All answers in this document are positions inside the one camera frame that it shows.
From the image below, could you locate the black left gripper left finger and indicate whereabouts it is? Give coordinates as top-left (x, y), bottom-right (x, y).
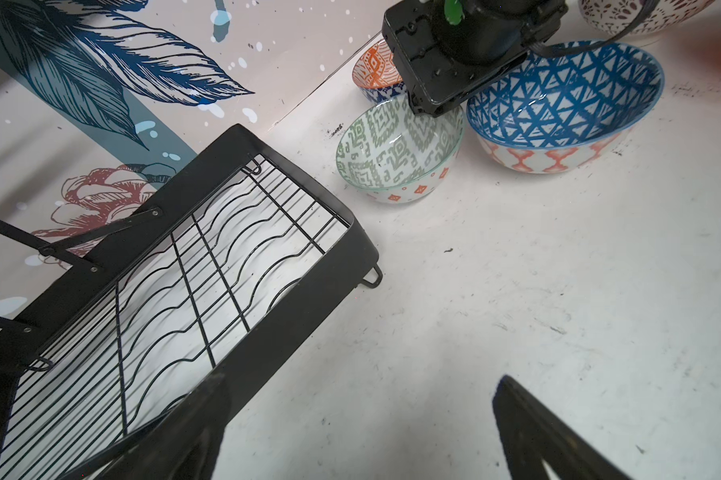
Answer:
top-left (100, 374), bottom-right (232, 480)

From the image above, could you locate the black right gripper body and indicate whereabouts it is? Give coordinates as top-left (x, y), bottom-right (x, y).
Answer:
top-left (381, 0), bottom-right (568, 117)

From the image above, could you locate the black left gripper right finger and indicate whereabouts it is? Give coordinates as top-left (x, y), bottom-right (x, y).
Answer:
top-left (493, 375), bottom-right (628, 480)

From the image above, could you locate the green patterned ceramic bowl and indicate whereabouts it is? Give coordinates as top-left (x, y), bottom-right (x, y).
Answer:
top-left (336, 95), bottom-right (466, 205)

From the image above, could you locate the blue triangle patterned bowl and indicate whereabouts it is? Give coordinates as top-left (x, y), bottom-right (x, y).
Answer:
top-left (466, 40), bottom-right (664, 175)

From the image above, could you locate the black two-tier dish rack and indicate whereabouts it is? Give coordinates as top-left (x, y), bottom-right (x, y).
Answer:
top-left (0, 125), bottom-right (383, 479)

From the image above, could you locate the orange patterned ceramic bowl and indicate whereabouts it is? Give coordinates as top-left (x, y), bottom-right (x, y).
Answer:
top-left (352, 40), bottom-right (406, 104)

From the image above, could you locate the white red dotted bowl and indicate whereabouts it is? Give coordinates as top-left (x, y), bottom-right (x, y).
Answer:
top-left (577, 0), bottom-right (716, 36)

